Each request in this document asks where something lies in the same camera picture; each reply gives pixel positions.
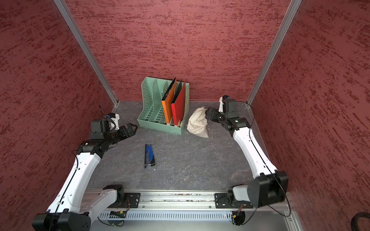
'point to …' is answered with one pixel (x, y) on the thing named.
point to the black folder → (177, 92)
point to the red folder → (178, 107)
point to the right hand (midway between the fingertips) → (211, 115)
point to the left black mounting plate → (131, 200)
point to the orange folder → (166, 101)
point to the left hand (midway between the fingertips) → (131, 132)
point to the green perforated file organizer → (152, 115)
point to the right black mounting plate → (221, 200)
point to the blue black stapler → (149, 159)
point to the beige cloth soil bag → (197, 124)
